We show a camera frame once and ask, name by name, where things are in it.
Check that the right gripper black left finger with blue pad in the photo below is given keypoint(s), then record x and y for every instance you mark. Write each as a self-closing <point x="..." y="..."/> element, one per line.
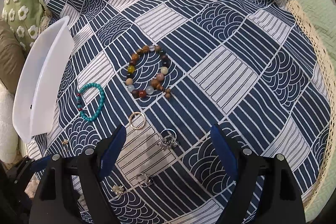
<point x="55" y="200"/>

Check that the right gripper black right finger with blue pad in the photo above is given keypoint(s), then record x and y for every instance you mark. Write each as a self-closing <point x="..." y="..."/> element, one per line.
<point x="280" y="200"/>

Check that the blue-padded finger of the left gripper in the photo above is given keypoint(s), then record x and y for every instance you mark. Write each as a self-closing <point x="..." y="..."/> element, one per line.
<point x="40" y="164"/>

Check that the white translucent plastic tray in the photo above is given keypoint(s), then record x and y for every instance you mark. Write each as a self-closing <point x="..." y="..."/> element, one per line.
<point x="39" y="82"/>

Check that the white boucle cushion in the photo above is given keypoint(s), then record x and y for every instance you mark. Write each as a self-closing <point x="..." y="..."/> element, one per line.
<point x="8" y="135"/>

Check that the brown cushion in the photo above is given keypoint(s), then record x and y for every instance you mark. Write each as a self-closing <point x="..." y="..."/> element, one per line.
<point x="11" y="57"/>

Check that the green daisy embroidered pillow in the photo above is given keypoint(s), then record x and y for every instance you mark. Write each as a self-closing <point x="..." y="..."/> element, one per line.
<point x="24" y="18"/>

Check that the navy white patterned cloth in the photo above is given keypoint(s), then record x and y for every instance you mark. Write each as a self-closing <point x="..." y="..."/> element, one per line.
<point x="246" y="65"/>

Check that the light green quilted bedspread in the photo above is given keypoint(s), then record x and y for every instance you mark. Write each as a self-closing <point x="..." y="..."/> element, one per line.
<point x="319" y="20"/>

